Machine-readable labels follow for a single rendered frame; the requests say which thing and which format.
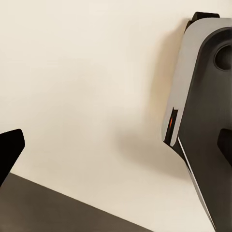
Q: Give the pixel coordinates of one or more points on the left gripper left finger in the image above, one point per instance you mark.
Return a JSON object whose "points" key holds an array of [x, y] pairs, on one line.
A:
{"points": [[12, 144]]}

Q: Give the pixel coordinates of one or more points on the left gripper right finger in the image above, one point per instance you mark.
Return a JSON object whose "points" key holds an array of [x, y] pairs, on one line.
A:
{"points": [[224, 143]]}

